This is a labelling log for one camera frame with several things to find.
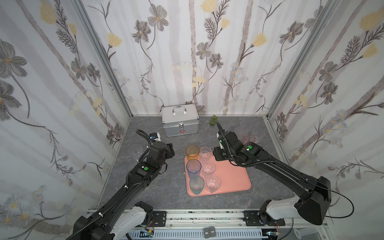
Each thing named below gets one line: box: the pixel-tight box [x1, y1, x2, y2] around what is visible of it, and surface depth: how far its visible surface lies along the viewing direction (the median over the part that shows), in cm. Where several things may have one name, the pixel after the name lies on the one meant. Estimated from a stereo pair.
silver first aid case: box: [161, 104, 200, 138], surface depth 103 cm
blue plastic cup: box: [186, 159, 202, 179], surface depth 83 cm
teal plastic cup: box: [189, 176, 205, 195], surface depth 84 cm
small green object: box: [209, 114, 218, 127], surface depth 117 cm
